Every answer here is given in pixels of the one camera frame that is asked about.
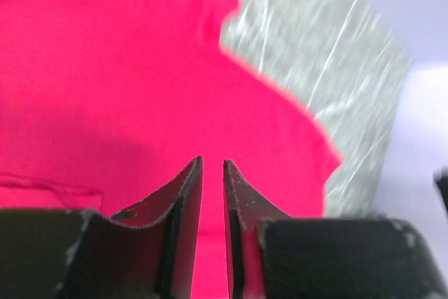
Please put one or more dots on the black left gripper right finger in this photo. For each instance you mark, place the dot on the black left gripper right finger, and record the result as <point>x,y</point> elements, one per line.
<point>273,255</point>

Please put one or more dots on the red t shirt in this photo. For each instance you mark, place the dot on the red t shirt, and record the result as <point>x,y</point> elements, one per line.
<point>106,100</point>

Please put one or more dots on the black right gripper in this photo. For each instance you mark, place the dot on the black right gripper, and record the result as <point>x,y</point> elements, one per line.
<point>441,181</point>

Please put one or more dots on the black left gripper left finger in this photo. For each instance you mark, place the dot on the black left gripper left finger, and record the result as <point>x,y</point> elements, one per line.
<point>147,250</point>

